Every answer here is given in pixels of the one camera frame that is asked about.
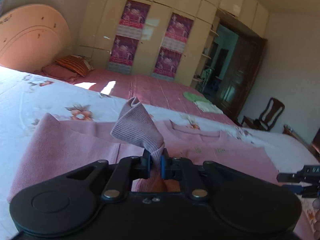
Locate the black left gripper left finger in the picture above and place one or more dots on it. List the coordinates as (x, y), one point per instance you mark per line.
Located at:
(143, 168)

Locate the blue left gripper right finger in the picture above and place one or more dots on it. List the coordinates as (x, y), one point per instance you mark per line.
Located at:
(166, 164)

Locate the pink sweater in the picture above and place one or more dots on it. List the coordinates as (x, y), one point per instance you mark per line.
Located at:
(213, 201)

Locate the person's right hand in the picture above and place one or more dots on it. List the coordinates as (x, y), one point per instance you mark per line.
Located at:
(316, 225)

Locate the black television screen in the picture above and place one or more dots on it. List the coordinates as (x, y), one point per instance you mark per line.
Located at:
(316, 144)

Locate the brown wooden tv cabinet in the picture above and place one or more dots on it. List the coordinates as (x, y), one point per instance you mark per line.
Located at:
(289, 131)

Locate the white folded cloth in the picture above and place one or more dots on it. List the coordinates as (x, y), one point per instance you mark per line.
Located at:
(208, 107)

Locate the pink checked bed cover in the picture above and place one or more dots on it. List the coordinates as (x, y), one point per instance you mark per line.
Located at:
(149, 90)

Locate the green folded cloth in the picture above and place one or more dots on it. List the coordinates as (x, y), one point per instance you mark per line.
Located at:
(194, 97)

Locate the dark wooden chair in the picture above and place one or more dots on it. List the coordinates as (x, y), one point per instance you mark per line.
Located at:
(268, 118)

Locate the lower right magenta poster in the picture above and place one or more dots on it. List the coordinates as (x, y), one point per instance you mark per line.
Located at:
(166, 64)

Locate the magenta poster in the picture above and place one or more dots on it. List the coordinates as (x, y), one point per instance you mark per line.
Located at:
(166, 64)
(177, 33)
(132, 21)
(122, 54)

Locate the lower left magenta poster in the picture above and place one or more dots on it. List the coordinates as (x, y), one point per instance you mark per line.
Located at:
(122, 54)

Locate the orange striped pillow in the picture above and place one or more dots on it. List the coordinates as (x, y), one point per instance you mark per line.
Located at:
(73, 64)

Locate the upper right magenta poster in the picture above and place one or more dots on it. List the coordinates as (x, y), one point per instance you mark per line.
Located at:
(177, 33)

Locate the cream wardrobe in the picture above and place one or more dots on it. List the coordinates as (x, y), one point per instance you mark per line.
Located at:
(99, 27)

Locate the dark brown wooden door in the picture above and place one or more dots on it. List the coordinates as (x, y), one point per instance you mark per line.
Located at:
(240, 75)

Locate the upper left magenta poster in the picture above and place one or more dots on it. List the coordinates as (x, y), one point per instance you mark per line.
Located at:
(132, 21)

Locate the cream curved headboard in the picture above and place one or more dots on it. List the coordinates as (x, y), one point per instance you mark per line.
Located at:
(33, 36)

